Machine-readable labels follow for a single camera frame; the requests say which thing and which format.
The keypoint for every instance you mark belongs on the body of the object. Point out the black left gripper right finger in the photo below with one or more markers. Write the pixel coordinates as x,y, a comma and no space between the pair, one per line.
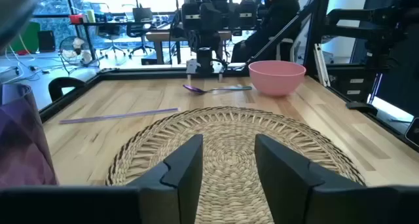
281,175

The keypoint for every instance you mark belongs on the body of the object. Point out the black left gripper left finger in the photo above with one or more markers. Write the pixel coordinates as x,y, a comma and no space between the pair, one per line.
183,171

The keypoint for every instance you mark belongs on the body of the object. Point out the iridescent purple teal spoon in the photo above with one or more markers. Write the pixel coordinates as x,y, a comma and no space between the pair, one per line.
193,89

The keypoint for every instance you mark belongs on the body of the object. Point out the purple straw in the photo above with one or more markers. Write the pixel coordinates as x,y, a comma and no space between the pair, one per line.
118,116

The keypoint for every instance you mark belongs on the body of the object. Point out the pink plastic bowl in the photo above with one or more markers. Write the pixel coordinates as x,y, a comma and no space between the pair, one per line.
276,80

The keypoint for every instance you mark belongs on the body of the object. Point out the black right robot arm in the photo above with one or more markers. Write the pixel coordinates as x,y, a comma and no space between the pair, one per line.
209,17

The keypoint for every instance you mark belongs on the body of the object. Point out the round woven straw placemat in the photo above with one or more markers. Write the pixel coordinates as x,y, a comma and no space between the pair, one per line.
229,135

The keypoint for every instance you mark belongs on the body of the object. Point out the white slats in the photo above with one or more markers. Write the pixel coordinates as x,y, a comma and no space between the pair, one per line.
322,67

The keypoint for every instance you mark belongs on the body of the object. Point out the wooden desk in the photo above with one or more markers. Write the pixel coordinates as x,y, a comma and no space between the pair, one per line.
160,37

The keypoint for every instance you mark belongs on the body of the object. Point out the black office chair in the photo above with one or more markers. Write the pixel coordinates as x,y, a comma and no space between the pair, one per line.
139,32
111,34

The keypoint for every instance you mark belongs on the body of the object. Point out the person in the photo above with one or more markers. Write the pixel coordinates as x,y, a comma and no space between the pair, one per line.
275,17

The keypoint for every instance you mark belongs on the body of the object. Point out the metal floor fan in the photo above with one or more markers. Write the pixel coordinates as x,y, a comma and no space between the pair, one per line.
77,52

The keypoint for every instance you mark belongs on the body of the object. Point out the translucent purple cup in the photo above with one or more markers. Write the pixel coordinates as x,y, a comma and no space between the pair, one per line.
23,145

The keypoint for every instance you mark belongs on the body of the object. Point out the black desk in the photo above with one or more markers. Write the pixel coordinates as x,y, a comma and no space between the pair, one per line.
88,30

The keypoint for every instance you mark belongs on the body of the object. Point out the yellow green cup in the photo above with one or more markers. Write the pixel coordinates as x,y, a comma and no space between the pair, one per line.
91,16

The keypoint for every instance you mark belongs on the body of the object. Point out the red container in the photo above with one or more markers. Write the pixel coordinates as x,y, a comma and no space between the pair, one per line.
76,19

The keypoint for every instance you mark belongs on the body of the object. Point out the black box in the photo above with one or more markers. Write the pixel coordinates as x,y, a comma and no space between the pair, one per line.
46,40

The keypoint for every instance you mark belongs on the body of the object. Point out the green panel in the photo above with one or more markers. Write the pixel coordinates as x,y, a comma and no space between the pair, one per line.
27,37

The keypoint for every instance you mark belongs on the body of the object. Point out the black rig frame post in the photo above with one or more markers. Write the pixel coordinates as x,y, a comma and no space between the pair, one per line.
316,27

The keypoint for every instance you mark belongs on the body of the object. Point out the black articulated mount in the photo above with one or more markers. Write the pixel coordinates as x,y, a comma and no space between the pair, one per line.
373,24

